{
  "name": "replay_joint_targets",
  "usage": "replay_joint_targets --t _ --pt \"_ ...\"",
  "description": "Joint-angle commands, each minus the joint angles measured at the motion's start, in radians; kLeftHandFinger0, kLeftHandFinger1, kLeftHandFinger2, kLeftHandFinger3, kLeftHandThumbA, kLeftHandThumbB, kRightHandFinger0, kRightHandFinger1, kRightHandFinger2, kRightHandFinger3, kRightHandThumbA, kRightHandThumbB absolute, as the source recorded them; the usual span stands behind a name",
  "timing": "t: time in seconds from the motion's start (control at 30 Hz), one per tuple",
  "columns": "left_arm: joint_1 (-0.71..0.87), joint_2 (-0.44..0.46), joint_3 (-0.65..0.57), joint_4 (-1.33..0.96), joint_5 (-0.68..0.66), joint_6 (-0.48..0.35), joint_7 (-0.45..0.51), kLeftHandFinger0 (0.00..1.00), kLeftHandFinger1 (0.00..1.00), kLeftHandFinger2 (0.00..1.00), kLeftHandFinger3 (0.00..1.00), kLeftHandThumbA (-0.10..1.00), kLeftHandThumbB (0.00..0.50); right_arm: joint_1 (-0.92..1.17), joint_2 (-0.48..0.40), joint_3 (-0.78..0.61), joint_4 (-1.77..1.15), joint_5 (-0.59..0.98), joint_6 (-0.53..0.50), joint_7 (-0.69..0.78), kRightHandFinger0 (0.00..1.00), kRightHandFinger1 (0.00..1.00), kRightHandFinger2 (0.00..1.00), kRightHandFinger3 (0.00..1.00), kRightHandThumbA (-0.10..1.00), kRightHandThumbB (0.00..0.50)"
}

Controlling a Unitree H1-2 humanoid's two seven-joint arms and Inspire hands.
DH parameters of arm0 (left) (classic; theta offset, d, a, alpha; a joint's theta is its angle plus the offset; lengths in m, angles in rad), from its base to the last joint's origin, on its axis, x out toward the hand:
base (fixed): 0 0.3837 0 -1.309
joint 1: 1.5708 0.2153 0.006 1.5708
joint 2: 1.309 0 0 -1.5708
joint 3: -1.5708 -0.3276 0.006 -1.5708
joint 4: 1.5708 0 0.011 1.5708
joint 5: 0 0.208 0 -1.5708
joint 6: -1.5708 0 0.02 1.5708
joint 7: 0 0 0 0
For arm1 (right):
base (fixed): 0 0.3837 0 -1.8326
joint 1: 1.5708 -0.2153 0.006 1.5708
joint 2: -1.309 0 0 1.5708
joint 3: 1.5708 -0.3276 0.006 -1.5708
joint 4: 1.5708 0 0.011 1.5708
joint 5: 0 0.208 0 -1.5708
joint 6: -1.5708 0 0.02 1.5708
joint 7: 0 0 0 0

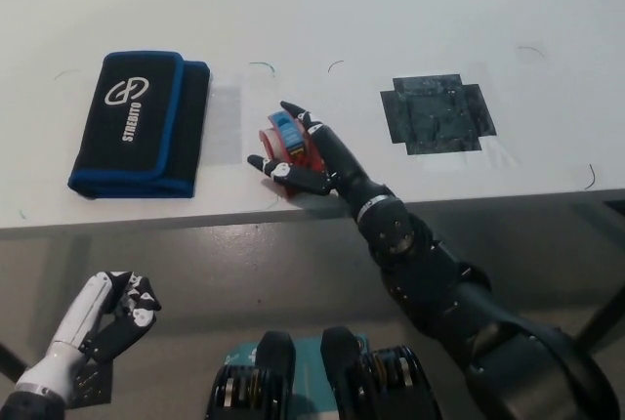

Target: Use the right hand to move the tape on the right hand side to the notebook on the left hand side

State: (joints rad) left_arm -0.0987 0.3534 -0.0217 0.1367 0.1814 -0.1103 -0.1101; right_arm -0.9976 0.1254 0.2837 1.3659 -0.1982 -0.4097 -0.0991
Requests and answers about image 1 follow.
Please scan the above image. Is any red tape dispenser blue label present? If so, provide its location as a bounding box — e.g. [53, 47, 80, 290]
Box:
[257, 110, 339, 199]

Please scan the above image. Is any black robot body block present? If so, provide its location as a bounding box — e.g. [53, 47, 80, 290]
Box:
[319, 325, 443, 420]
[207, 330, 299, 420]

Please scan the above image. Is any black tape patch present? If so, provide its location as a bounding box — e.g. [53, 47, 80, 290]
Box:
[379, 72, 498, 156]

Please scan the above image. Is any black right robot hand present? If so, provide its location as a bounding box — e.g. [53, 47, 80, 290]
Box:
[247, 101, 393, 220]

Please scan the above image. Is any black right robot body block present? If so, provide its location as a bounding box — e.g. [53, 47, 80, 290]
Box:
[319, 325, 443, 420]

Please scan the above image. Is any black table leg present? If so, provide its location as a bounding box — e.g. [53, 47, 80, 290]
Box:
[0, 341, 28, 383]

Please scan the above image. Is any black pouch notebook blue trim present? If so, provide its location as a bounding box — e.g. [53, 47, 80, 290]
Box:
[66, 51, 212, 200]

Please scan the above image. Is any black left robot body block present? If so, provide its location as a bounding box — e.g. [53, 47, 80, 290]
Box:
[207, 330, 299, 420]

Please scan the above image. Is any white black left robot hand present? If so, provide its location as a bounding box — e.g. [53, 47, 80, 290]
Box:
[14, 271, 163, 399]

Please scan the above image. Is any clear tape patch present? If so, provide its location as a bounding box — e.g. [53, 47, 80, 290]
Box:
[208, 81, 244, 165]

